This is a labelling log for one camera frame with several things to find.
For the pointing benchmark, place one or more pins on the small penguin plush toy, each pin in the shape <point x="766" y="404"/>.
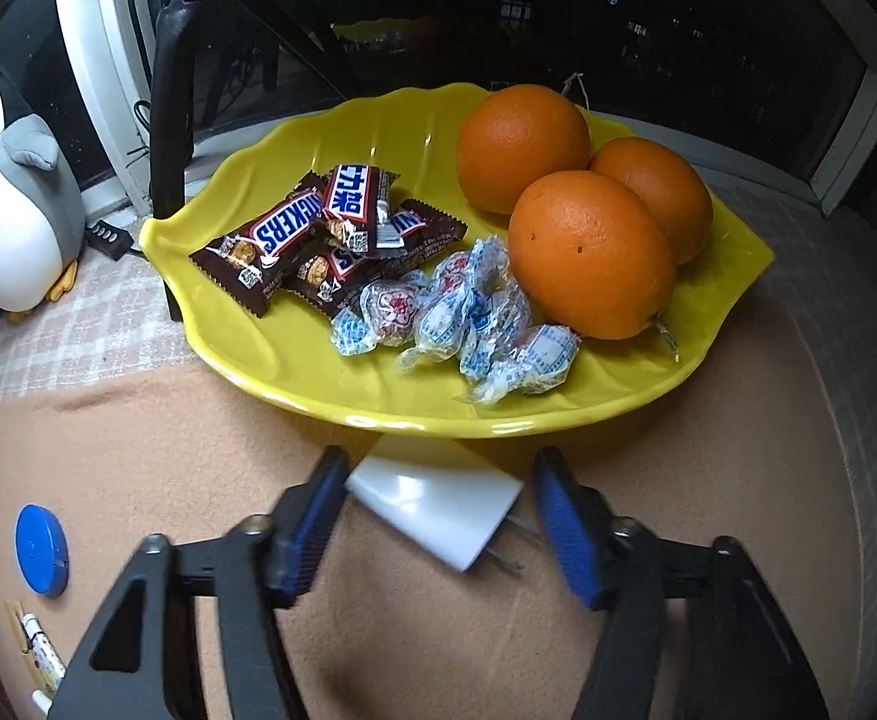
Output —
<point x="18" y="225"/>

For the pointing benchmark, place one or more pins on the orange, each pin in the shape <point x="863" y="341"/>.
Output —
<point x="588" y="255"/>
<point x="521" y="142"/>
<point x="663" y="187"/>

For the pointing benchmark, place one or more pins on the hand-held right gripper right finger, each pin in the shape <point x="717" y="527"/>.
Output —
<point x="566" y="532"/>

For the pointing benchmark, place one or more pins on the black power strip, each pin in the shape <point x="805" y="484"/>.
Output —
<point x="104" y="236"/>

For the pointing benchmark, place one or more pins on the wooden clothespin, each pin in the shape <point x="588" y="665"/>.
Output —
<point x="14" y="619"/>

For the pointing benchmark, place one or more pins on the pile of wrapped candies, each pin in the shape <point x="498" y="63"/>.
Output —
<point x="438" y="326"/>

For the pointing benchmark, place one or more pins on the black tripod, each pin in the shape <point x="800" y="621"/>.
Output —
<point x="172" y="90"/>

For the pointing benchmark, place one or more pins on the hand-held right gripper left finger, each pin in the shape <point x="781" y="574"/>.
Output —
<point x="311" y="517"/>

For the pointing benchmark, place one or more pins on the white patterned lighter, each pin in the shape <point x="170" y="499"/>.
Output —
<point x="40" y="649"/>

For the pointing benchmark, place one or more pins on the yellow leaf-shaped plate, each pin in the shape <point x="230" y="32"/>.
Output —
<point x="295" y="360"/>

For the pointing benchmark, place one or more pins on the white plug charger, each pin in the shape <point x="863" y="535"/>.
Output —
<point x="438" y="510"/>

